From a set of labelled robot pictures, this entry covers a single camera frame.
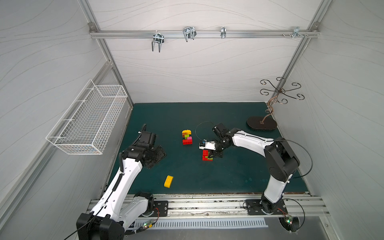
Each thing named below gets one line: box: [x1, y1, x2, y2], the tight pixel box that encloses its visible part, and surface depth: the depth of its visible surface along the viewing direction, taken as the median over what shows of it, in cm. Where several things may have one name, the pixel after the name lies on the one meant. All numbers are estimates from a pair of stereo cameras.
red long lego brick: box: [202, 155, 214, 162], surface depth 90 cm
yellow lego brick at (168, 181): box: [164, 175, 174, 189], surface depth 82 cm
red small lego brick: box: [202, 149, 209, 158], surface depth 88 cm
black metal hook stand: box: [247, 77, 305, 131], surface depth 92 cm
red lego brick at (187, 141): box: [182, 139, 193, 145], surface depth 99 cm
